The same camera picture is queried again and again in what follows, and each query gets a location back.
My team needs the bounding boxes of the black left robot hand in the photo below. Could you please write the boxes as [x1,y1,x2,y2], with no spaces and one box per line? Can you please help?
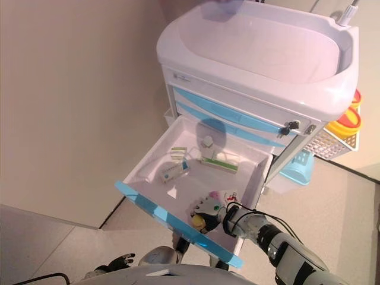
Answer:
[108,252,136,270]

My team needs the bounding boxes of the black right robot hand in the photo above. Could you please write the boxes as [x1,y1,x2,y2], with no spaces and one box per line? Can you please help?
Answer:
[188,195,229,235]

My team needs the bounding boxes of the white drawer with blue front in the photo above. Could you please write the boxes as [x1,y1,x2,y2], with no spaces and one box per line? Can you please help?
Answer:
[114,115,274,268]

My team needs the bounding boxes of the pink white medicine box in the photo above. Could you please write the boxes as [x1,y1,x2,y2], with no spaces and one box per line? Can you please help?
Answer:
[207,189,238,204]

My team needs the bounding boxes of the long white green medicine box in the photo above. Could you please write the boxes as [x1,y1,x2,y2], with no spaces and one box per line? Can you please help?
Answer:
[200,156,240,175]

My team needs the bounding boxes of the white blue medicine box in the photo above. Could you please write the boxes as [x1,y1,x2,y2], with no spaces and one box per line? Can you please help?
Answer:
[160,160,191,185]

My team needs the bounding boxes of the small white green medicine box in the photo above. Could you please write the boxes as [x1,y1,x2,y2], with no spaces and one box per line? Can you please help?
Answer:
[169,146,188,161]

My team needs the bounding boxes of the closed drawer with blue front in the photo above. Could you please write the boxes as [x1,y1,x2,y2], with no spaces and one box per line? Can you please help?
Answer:
[176,100,286,148]
[172,85,297,133]

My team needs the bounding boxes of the left robot leg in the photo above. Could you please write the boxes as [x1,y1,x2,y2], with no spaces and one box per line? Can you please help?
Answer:
[138,231,191,268]

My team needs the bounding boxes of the robot leg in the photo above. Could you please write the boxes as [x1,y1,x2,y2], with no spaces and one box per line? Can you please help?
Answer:
[138,231,191,268]
[209,255,229,271]

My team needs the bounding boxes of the right robot leg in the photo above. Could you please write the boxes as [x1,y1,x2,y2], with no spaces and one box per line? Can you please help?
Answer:
[209,255,229,271]

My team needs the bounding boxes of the grey robot torso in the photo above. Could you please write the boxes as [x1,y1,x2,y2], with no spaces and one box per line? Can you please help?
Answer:
[71,264,283,285]

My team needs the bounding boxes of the white bottle with hexagonal cap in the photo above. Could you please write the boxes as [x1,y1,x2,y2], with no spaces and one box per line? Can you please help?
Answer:
[199,135,216,161]

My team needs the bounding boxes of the light blue plastic bin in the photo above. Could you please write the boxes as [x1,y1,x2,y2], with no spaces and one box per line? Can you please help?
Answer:
[278,150,315,186]

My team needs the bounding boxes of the black keys in lock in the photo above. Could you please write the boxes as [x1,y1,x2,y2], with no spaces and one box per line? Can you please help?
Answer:
[278,120,301,137]

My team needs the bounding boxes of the white medical cart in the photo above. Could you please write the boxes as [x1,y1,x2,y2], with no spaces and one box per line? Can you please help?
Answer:
[156,0,360,268]

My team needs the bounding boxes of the metal IV pole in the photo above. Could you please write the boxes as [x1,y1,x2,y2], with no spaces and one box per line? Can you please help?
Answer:
[338,0,359,27]

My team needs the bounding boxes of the thin black cable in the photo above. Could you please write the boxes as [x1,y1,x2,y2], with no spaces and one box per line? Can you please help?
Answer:
[28,272,71,285]

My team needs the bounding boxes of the white wire basket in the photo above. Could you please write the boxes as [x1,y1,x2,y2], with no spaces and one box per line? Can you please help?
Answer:
[304,118,362,161]

